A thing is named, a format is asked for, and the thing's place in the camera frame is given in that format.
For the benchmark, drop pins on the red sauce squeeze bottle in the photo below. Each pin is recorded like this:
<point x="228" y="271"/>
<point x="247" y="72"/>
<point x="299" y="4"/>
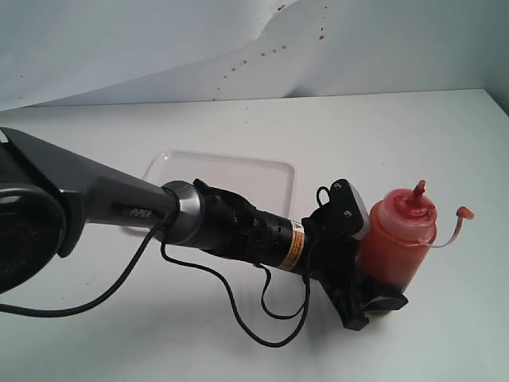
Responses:
<point x="403" y="230"/>

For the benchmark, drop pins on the white paper backdrop sheet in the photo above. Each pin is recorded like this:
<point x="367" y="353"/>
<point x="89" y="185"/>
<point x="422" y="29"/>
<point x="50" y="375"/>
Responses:
<point x="70" y="53"/>

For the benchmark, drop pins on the white rectangular plastic tray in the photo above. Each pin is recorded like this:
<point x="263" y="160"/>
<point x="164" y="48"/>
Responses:
<point x="267" y="184"/>

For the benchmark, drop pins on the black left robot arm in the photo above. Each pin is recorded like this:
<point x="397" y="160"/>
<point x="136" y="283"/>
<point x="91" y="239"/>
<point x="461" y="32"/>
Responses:
<point x="48" y="195"/>

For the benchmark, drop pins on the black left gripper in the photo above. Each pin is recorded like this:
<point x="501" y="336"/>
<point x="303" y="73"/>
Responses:
<point x="332" y="264"/>

